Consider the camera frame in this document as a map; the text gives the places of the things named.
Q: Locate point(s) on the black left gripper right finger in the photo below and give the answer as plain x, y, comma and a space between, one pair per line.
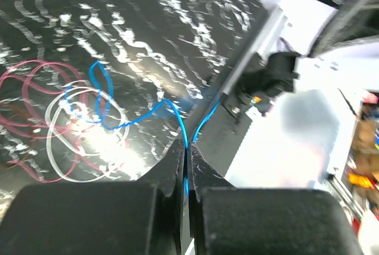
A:
210, 206

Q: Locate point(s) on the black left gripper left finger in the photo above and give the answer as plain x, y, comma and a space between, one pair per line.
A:
156, 206

